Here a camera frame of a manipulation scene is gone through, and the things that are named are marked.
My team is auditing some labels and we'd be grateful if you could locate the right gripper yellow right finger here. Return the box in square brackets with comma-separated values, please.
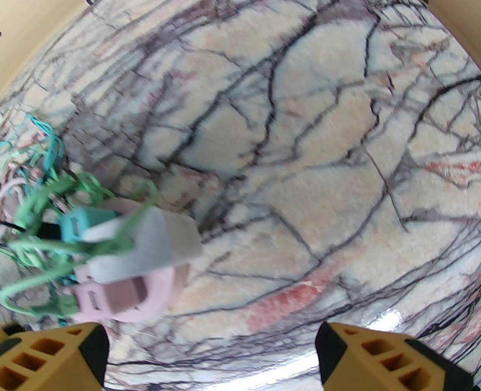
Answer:
[315, 321, 475, 391]

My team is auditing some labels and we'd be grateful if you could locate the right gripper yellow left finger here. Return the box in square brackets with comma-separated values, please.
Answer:
[0, 323, 110, 391]

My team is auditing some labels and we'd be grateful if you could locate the pink charger plug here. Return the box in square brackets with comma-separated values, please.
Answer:
[74, 277, 148, 316]

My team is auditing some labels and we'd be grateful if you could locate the pink round socket hub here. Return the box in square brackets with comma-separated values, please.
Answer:
[73, 198, 190, 323]

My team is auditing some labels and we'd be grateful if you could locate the teal charger plug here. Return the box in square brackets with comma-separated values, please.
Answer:
[59, 208, 121, 243]

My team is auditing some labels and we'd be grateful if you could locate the white charger plug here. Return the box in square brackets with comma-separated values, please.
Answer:
[82, 207, 203, 284]

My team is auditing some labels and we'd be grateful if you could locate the light green cable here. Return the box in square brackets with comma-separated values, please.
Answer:
[0, 173, 159, 317]

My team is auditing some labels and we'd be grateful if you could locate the teal cable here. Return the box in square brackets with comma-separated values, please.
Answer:
[0, 112, 66, 178]

